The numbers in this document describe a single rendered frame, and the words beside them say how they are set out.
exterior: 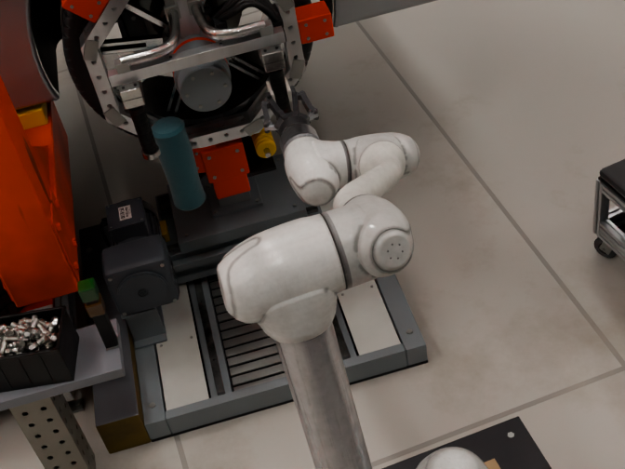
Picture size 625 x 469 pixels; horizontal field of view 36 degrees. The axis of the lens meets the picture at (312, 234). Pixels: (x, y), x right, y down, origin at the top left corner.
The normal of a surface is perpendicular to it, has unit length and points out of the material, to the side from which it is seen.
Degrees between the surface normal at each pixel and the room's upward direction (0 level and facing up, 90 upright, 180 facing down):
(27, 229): 90
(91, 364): 0
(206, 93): 90
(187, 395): 0
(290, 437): 0
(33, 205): 90
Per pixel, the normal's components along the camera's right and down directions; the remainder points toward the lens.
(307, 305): 0.29, 0.49
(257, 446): -0.15, -0.73
